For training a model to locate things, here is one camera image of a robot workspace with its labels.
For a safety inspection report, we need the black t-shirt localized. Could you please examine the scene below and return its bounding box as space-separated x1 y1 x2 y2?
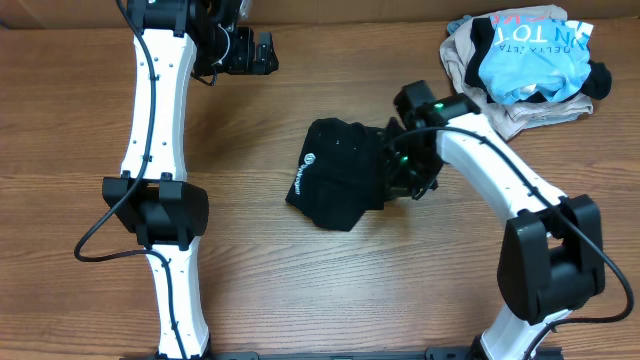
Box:
285 118 385 232

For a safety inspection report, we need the brown cardboard backboard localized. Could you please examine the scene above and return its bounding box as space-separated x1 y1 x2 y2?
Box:
1 0 639 29

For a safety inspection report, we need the beige folded garment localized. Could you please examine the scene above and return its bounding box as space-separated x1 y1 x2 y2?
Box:
439 21 594 140

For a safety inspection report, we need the teal garment in pile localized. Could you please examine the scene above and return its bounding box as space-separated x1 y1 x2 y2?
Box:
446 15 473 36

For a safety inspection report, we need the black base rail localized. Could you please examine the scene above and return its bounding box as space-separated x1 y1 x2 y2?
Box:
119 344 566 360

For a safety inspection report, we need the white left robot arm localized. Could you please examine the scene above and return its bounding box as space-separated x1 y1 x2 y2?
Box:
102 0 279 359

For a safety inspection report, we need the light blue printed t-shirt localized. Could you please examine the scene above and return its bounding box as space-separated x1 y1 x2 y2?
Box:
477 15 594 105

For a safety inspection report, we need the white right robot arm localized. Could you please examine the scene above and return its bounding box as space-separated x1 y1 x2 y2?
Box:
382 82 605 360

